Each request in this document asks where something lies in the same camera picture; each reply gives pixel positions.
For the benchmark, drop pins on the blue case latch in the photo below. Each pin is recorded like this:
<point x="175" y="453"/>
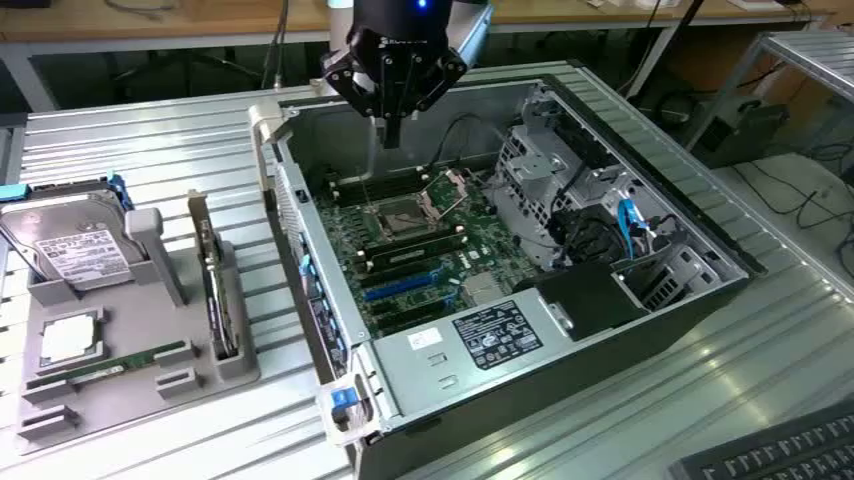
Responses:
<point x="343" y="402"/>

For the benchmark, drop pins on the blue disk carrier bracket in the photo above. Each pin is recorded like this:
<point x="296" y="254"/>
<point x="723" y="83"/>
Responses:
<point x="120" y="192"/>

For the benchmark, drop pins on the silver chipset heatsink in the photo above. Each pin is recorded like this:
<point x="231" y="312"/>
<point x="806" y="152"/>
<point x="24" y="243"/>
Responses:
<point x="480" y="291"/>

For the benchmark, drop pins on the silver hard disk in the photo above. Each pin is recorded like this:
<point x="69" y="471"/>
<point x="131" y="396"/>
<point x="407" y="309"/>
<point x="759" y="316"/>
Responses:
<point x="73" y="250"/>

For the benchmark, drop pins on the silver drive cage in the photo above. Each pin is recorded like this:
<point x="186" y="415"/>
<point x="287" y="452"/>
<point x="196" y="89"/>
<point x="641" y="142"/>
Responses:
<point x="534" y="170"/>

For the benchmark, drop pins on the silver CPU chip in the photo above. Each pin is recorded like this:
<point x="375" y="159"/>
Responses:
<point x="67" y="340"/>

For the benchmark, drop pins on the silver power supply with label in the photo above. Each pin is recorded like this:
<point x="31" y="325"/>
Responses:
<point x="427" y="370"/>

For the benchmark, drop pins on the black keyboard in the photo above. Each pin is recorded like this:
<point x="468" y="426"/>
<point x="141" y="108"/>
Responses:
<point x="787" y="450"/>

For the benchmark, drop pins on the black plastic cover box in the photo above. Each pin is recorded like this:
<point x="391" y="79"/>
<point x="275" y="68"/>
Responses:
<point x="587" y="300"/>

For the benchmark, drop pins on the grey parts rack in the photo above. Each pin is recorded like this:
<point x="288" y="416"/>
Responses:
<point x="133" y="400"/>

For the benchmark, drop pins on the green motherboard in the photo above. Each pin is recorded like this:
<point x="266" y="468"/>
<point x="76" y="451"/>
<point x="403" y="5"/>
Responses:
<point x="490" y="235"/>

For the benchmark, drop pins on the black box on floor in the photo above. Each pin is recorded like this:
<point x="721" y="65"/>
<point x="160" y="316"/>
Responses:
<point x="741" y="135"/>

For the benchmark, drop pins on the green RAM stick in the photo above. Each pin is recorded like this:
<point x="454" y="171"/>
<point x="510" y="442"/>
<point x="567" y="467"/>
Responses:
<point x="133" y="359"/>

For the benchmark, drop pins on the black and silver PC case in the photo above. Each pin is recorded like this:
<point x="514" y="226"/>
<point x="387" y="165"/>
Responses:
<point x="534" y="425"/>

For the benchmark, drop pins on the green graphics card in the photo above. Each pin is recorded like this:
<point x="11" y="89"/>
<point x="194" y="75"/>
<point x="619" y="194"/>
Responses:
<point x="214" y="280"/>

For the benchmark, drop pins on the long PCIe expansion slot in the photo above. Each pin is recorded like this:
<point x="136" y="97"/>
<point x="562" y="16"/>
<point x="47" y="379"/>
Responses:
<point x="407" y="308"/>
<point x="400" y="290"/>
<point x="400" y="275"/>

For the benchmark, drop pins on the silver disk bay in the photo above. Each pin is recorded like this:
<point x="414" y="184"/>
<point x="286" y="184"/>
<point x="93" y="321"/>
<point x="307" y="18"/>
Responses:
<point x="667" y="280"/>

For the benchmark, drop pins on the RAM stick with white label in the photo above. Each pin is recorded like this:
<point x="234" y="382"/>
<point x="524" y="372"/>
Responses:
<point x="414" y="251"/>

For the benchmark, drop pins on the RAM slot with white clips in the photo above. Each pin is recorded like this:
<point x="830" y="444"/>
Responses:
<point x="375" y="176"/>
<point x="379" y="187"/>
<point x="408" y="239"/>

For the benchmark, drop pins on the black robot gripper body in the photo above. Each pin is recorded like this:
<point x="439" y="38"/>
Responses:
<point x="400" y="30"/>

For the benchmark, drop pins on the wooden desk with white frame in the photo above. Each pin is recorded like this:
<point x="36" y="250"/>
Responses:
<point x="133" y="25"/>

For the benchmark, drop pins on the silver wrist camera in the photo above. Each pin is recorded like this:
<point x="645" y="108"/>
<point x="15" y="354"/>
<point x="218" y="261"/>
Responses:
<point x="472" y="30"/>

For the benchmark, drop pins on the blue slot retention clip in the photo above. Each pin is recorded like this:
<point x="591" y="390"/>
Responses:
<point x="335" y="345"/>
<point x="326" y="319"/>
<point x="307" y="267"/>

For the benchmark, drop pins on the metal slat frame table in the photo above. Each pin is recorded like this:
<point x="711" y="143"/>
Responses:
<point x="814" y="55"/>

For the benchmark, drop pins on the CPU socket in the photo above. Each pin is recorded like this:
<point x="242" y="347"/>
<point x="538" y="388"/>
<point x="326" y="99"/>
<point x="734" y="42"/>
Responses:
<point x="400" y="222"/>

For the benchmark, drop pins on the metal socket cover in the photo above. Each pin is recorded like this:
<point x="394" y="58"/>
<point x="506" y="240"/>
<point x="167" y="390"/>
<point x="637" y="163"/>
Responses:
<point x="443" y="197"/>

